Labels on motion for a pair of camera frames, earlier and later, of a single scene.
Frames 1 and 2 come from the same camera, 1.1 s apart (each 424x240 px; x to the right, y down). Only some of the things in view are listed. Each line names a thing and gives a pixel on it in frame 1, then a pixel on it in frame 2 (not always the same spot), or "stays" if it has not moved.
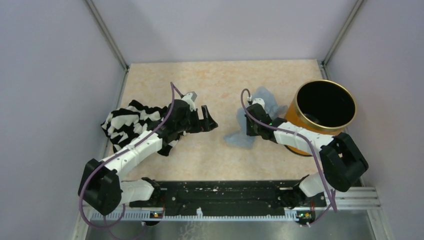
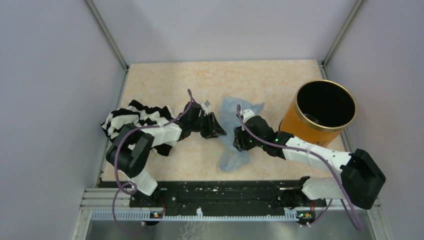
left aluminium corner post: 107,34 stays
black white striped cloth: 125,125 stays
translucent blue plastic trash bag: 274,109 to 231,158
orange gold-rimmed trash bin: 325,107 stays
